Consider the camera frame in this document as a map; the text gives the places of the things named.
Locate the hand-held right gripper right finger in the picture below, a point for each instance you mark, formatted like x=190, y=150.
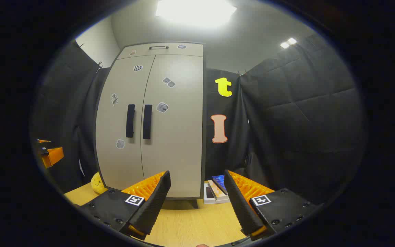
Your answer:
x=240, y=206

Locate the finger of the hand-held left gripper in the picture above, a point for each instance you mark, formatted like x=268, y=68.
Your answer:
x=44, y=140
x=54, y=155

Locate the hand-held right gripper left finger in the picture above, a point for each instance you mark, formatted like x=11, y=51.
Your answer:
x=153, y=206

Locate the grey cabinet door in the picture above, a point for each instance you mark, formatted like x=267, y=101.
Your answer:
x=118, y=161
x=177, y=151

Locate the grey double-door shoe cabinet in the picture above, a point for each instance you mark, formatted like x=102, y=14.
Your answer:
x=205, y=137

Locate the beige book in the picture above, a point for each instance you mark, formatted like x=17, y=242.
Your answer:
x=218, y=193

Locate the blue book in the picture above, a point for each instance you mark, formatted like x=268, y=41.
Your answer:
x=220, y=183

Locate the yellow pineapple plush toy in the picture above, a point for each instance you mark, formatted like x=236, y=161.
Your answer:
x=97, y=185

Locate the metal cloth clip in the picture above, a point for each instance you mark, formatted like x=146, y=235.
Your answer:
x=98, y=66

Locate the black backdrop cloth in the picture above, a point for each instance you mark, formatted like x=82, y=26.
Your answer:
x=303, y=120

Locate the small ceiling light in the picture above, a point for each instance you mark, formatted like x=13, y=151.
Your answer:
x=288, y=43

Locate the large ceiling light panel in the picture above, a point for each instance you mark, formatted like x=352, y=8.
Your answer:
x=195, y=12

